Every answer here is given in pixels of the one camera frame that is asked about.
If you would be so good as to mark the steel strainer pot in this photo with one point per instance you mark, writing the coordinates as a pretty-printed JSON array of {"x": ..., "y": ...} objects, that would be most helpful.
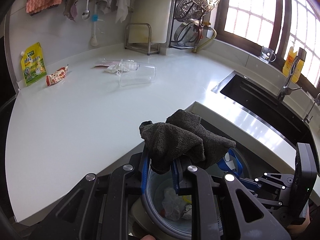
[{"x": 187, "y": 32}]

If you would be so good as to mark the white hanging cloth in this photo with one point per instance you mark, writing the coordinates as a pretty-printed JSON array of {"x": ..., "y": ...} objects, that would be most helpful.
[{"x": 122, "y": 10}]

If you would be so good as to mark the red white snack wrapper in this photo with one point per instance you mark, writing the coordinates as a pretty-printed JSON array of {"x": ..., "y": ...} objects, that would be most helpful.
[{"x": 57, "y": 76}]

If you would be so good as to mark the metal cutting board stand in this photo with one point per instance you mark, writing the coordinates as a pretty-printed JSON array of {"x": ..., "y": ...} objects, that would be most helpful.
[{"x": 138, "y": 37}]

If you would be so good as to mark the metal hanging ladle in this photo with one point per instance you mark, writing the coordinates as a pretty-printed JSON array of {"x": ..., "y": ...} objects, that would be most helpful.
[{"x": 86, "y": 13}]

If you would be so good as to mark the perforated steel steamer plate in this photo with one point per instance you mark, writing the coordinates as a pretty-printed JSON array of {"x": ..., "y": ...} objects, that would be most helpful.
[{"x": 198, "y": 2}]

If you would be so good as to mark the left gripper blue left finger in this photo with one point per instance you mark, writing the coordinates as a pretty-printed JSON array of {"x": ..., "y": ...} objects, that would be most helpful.
[{"x": 145, "y": 161}]

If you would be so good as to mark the yellow green refill pouch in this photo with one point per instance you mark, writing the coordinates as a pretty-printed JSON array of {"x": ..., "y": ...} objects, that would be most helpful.
[{"x": 32, "y": 63}]

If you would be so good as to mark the clear plastic container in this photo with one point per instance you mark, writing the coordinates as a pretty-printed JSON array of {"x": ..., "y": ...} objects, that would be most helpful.
[{"x": 135, "y": 73}]

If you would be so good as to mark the grey purple hanging rag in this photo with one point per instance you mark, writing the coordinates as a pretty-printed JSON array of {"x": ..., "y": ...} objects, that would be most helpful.
[{"x": 70, "y": 10}]

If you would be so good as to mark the operator thumb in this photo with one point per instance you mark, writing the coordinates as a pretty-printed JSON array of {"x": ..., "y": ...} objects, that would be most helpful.
[{"x": 148, "y": 237}]

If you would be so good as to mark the white paper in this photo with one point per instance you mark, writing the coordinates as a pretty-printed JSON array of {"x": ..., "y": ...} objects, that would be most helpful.
[{"x": 187, "y": 213}]

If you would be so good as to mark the black kitchen sink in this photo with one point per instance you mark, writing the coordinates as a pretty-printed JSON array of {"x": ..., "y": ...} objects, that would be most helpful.
[{"x": 262, "y": 104}]

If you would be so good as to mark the chrome kitchen faucet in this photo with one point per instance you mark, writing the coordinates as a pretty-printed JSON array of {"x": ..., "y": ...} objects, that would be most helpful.
[{"x": 286, "y": 90}]

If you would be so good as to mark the white blue bottle brush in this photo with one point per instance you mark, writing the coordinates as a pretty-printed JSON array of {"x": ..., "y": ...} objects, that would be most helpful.
[{"x": 93, "y": 40}]

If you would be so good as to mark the grey hanging cloth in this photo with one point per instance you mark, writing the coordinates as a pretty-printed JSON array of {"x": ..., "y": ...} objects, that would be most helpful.
[{"x": 104, "y": 5}]

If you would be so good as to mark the glass mug on sill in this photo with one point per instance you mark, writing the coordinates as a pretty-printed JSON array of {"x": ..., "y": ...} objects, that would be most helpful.
[{"x": 267, "y": 55}]

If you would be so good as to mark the yellow detergent bottle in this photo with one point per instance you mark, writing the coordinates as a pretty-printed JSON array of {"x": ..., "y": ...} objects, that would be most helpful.
[{"x": 290, "y": 56}]

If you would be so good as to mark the dark grey cloth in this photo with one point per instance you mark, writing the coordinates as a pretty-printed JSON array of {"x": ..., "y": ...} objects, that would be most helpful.
[{"x": 182, "y": 135}]

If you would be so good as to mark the clear plastic bag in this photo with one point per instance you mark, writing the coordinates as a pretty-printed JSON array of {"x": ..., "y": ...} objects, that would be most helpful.
[{"x": 173, "y": 204}]

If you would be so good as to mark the white cutting board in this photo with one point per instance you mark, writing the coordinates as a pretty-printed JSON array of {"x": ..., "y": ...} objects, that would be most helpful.
[{"x": 156, "y": 13}]

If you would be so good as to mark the window frame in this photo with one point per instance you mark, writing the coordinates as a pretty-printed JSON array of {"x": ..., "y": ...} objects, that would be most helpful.
[{"x": 281, "y": 25}]

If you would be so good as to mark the black lid rack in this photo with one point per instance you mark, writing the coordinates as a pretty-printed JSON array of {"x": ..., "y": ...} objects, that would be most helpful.
[{"x": 175, "y": 24}]

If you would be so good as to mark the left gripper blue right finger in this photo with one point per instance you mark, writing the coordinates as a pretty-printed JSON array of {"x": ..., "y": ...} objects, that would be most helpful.
[{"x": 175, "y": 176}]

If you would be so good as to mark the grey perforated trash bin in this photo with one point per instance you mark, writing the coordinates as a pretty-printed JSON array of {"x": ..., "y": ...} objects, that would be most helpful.
[{"x": 233, "y": 161}]

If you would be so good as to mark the pink checkered dishcloth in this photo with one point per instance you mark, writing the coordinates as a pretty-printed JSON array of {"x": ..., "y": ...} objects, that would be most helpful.
[{"x": 35, "y": 6}]

